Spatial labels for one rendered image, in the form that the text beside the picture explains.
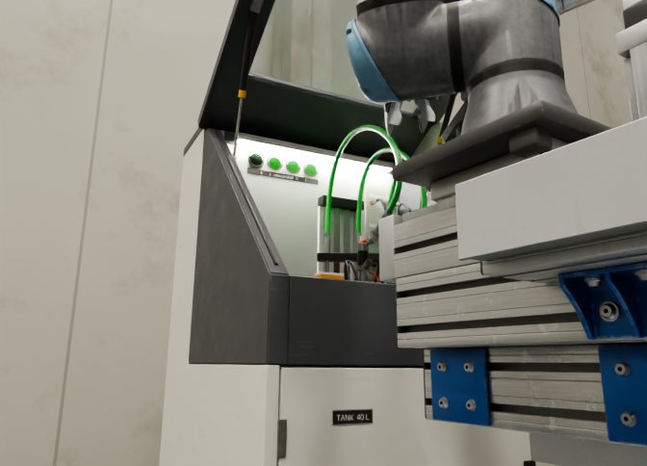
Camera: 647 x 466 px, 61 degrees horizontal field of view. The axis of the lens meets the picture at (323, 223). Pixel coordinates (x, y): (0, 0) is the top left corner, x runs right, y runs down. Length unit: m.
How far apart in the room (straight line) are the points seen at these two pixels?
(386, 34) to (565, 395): 0.47
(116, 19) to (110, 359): 1.91
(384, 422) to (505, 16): 0.73
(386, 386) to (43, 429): 2.17
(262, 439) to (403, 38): 0.67
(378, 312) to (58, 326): 2.15
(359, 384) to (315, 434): 0.12
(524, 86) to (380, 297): 0.55
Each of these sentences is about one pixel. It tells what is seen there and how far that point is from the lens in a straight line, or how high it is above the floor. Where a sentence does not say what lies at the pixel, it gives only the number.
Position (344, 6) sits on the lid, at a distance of 1.54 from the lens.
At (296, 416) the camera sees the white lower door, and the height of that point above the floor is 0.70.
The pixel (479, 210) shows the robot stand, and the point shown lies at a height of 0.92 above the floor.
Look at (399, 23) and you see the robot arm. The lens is 0.74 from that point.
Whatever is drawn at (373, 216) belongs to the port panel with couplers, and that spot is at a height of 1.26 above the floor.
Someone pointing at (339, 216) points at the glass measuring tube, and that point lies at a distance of 1.67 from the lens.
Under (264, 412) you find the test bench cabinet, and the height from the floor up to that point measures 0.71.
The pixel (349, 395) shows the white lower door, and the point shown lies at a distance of 1.05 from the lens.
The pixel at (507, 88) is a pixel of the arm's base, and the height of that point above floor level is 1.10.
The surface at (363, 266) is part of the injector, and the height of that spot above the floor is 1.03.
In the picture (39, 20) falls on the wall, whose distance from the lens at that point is 3.46.
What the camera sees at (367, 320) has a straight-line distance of 1.07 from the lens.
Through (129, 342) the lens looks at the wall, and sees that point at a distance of 3.06.
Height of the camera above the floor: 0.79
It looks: 14 degrees up
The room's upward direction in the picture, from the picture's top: 1 degrees clockwise
